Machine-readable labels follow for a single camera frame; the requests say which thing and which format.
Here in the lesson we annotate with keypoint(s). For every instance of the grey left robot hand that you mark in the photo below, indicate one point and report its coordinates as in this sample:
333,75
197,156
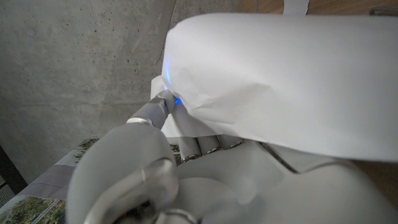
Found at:
248,186

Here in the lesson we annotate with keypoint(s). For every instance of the grey duct tape roll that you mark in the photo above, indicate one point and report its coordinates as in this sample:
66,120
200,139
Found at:
384,10

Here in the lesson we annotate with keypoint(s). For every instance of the printed window forest backdrop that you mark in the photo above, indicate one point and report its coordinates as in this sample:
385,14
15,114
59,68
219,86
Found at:
31,205

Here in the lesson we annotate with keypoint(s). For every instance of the long white receipt paper strip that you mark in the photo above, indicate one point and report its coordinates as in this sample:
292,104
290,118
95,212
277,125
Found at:
280,77

